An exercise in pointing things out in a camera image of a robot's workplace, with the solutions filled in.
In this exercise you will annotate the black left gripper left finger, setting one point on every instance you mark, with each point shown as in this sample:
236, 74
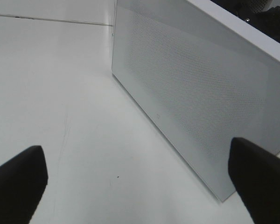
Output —
23, 180

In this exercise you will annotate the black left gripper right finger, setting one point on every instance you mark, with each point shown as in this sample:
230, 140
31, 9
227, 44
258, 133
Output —
255, 174

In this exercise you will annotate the white microwave oven body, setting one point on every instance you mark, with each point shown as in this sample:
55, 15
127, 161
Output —
257, 6

